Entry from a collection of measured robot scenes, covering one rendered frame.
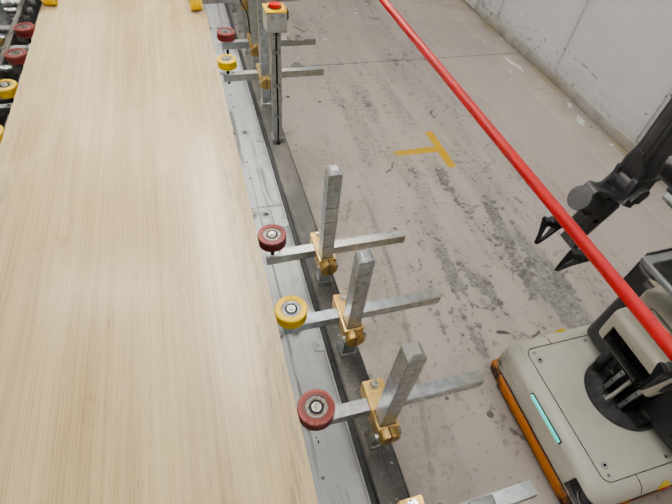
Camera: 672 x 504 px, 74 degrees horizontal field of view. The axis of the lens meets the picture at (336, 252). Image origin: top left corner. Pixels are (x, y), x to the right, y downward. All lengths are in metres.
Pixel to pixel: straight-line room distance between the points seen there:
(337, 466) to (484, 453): 0.92
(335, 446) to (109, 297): 0.68
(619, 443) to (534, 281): 0.97
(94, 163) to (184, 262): 0.51
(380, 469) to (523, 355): 0.96
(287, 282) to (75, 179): 0.71
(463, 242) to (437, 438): 1.13
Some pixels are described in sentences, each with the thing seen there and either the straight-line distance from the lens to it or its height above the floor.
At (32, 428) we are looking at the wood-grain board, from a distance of 1.11.
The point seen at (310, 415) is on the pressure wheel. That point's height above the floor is 0.90.
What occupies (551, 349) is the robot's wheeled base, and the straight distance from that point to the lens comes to 2.04.
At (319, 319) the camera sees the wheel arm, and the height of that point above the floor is 0.84.
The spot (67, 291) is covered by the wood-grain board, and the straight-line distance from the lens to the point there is 1.26.
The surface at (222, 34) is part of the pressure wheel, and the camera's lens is 2.26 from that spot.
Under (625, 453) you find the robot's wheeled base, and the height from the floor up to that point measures 0.28.
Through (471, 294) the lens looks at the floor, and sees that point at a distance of 2.42.
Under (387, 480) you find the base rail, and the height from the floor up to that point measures 0.70.
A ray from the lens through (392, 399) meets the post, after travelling 0.92.
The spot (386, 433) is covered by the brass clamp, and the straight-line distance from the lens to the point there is 1.05.
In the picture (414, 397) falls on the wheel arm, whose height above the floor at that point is 0.85.
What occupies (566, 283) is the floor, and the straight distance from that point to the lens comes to 2.71.
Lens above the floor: 1.83
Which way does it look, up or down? 49 degrees down
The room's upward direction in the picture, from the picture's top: 7 degrees clockwise
